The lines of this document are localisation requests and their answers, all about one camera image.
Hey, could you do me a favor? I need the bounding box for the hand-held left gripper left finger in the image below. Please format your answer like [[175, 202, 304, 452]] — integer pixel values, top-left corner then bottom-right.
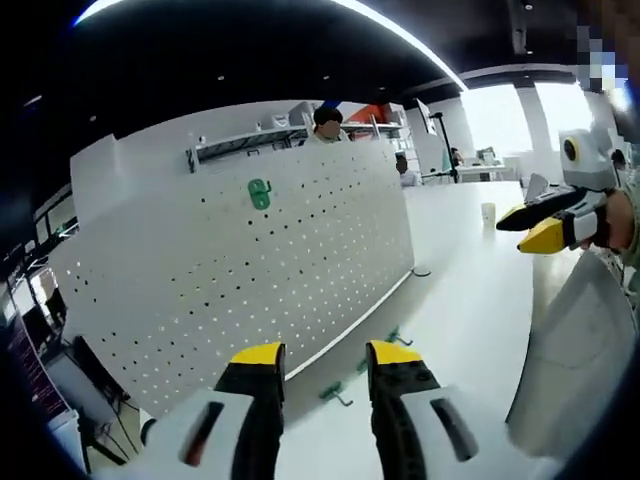
[[94, 341, 288, 480]]

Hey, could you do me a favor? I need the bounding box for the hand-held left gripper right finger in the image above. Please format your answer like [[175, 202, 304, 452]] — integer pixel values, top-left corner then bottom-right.
[[364, 339, 531, 480]]

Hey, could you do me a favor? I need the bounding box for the white perforated mounting plate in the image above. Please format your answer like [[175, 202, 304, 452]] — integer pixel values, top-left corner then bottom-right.
[[48, 135, 432, 445]]

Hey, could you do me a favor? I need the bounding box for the person's right hand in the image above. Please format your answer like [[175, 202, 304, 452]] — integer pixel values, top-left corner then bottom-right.
[[579, 189, 640, 254]]

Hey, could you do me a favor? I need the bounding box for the black tripod stand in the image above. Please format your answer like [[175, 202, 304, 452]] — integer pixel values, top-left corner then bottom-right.
[[429, 112, 462, 185]]

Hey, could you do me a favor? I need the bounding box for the white mesh chair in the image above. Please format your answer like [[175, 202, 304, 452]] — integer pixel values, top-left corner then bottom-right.
[[504, 249, 636, 457]]

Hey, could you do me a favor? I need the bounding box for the computer monitor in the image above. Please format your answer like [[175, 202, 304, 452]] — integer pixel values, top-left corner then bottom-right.
[[2, 319, 66, 426]]

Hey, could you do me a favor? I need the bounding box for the metal storage shelf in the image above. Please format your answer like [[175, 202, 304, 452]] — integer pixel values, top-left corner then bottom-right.
[[186, 112, 407, 175]]

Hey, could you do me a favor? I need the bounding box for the white partition panel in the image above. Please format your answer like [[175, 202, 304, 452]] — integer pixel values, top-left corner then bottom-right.
[[69, 99, 321, 201]]

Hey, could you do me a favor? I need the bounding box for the ceiling light strip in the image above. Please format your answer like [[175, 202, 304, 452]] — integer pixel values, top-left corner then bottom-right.
[[73, 0, 470, 94]]

